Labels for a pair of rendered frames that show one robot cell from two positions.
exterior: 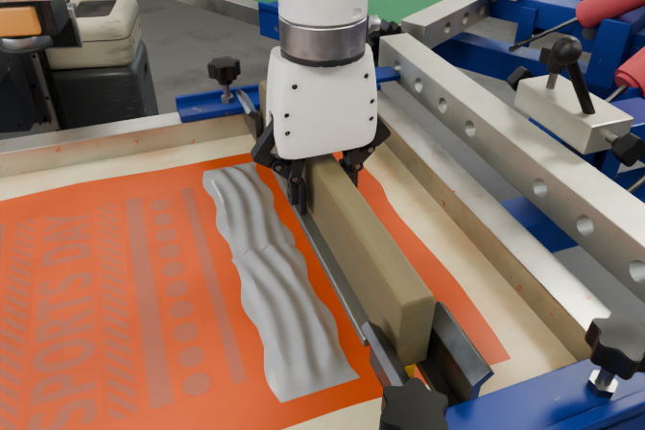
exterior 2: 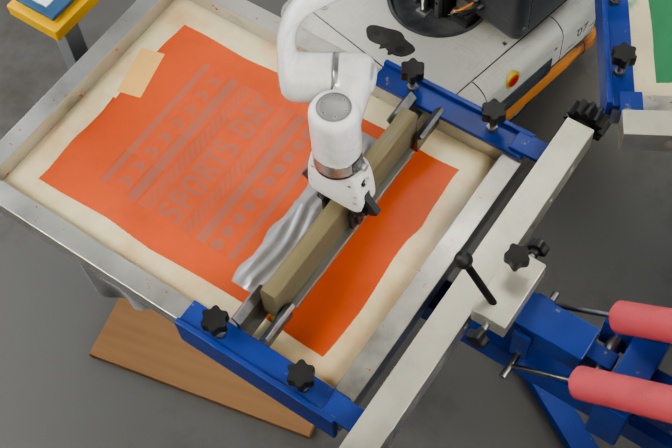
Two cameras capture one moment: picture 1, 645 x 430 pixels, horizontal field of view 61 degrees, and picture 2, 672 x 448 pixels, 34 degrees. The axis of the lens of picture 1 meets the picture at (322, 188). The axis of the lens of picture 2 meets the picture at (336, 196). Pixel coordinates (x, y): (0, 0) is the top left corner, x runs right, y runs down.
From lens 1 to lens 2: 145 cm
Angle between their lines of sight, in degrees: 45
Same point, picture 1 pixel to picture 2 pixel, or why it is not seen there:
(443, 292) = (347, 308)
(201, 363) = (227, 237)
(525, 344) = (337, 359)
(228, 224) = not seen: hidden behind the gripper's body
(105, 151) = not seen: hidden behind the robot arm
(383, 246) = (291, 263)
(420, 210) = (411, 262)
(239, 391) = (225, 262)
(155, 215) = (298, 139)
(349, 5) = (327, 161)
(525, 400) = (275, 362)
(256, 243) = (313, 202)
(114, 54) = not seen: outside the picture
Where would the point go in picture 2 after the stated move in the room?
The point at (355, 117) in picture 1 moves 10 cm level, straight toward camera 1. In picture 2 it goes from (344, 197) to (288, 229)
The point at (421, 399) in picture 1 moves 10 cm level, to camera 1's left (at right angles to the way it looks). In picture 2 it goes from (218, 318) to (184, 271)
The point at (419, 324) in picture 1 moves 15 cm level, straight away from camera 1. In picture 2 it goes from (270, 303) to (360, 270)
